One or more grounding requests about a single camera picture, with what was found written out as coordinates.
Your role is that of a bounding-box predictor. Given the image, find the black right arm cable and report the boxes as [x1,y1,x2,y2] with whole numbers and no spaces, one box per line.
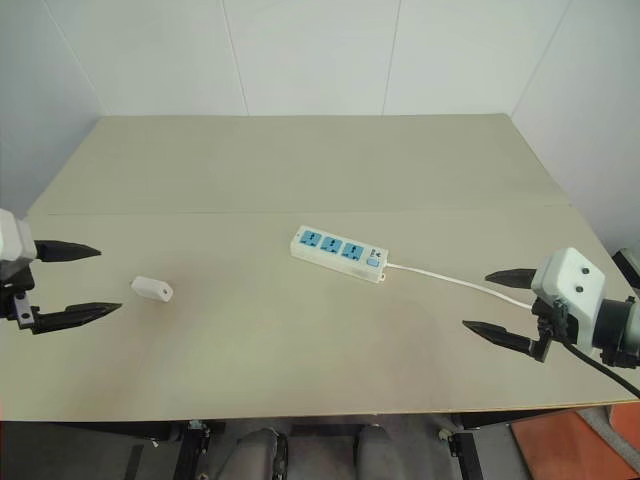
[559,336,640,400]

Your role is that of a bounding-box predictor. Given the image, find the orange panel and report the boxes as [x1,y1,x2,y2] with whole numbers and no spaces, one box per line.
[508,403,640,480]

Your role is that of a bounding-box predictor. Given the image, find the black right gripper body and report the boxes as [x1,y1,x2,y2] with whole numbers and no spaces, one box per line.
[530,297,570,364]

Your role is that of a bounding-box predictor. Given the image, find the dark grey rounded shape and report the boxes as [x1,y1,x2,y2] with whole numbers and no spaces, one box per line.
[233,426,290,480]

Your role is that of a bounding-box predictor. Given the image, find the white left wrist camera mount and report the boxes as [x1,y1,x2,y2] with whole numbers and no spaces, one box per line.
[0,206,39,263]

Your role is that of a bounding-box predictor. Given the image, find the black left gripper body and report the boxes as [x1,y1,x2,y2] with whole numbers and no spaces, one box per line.
[0,258,41,332]

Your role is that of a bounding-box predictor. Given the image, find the white power strip cord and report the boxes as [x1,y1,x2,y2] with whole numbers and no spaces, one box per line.
[384,261,537,312]

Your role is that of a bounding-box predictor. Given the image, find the white blue power strip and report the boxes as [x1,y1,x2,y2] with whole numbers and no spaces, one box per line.
[289,224,389,284]

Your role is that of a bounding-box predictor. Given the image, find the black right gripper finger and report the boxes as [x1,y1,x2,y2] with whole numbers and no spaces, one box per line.
[461,320,541,355]
[484,267,536,289]

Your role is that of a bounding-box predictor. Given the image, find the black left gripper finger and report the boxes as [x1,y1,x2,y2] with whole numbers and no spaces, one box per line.
[33,239,103,264]
[30,302,124,337]

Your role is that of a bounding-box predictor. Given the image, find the white plug adapter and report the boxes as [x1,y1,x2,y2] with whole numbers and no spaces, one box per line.
[129,274,175,304]

